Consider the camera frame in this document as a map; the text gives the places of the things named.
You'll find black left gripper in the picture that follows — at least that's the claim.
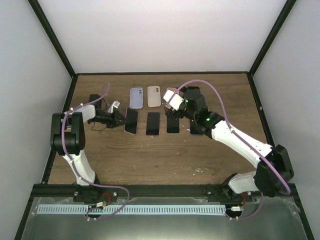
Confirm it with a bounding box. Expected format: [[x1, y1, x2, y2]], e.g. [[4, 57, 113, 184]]
[[88, 109, 129, 129]]

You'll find white smartphone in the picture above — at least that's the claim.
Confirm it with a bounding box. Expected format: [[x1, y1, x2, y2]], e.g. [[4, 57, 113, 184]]
[[166, 117, 180, 134]]

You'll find silver smartphone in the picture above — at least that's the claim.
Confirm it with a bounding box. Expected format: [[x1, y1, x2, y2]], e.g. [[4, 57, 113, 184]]
[[124, 108, 138, 135]]

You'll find pink smartphone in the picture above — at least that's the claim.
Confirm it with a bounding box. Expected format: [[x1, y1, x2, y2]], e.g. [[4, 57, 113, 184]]
[[146, 112, 160, 136]]

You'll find cream phone case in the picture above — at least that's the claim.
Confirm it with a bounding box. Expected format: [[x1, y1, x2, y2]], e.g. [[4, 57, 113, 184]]
[[147, 86, 162, 108]]

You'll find lavender phone case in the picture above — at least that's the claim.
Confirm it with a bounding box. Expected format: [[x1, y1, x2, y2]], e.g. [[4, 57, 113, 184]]
[[129, 87, 144, 109]]

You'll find blue smartphone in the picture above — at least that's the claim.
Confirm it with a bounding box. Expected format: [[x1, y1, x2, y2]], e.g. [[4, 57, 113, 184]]
[[190, 125, 203, 136]]

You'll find black phone case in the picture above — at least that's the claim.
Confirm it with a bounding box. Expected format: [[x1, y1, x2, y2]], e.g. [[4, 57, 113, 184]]
[[187, 86, 200, 91]]

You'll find pink phone case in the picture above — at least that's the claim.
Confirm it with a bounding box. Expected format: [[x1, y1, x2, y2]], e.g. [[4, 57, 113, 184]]
[[165, 87, 179, 93]]

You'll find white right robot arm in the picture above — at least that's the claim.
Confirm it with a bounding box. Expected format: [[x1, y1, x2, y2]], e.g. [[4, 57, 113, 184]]
[[163, 86, 294, 202]]

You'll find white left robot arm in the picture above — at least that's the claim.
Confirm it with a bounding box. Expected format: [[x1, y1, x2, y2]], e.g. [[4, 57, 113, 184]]
[[50, 94, 126, 202]]

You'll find light blue slotted strip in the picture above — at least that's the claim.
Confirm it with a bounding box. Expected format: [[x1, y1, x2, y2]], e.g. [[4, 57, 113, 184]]
[[36, 204, 226, 216]]

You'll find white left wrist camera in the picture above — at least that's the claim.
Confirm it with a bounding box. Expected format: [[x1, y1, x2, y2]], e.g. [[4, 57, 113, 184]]
[[107, 100, 120, 114]]

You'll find black frame rail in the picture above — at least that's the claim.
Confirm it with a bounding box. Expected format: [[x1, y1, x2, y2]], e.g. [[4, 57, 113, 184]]
[[32, 183, 297, 201]]

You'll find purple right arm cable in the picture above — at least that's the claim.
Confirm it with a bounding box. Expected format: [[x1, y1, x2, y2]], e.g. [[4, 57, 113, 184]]
[[169, 79, 292, 221]]

